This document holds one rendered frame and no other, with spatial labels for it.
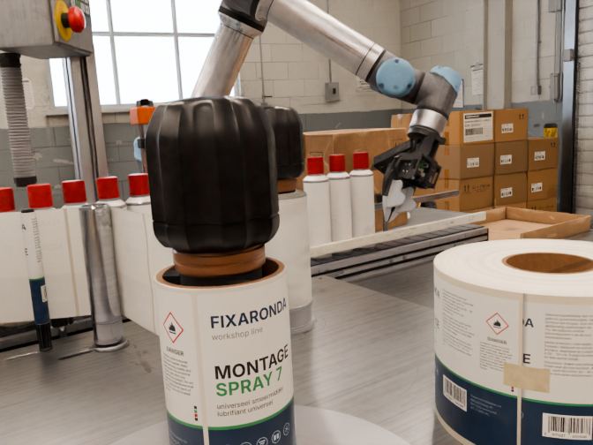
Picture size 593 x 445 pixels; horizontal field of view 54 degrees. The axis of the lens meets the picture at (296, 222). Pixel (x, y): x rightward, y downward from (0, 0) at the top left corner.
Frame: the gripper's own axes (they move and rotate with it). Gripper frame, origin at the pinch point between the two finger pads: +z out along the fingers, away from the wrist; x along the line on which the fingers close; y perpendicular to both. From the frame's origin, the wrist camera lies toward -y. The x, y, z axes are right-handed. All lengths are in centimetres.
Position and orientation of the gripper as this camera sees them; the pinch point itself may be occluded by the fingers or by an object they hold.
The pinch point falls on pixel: (386, 215)
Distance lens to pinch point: 131.6
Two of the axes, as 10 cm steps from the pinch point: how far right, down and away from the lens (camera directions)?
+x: 7.4, 3.7, 5.7
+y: 5.7, 1.2, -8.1
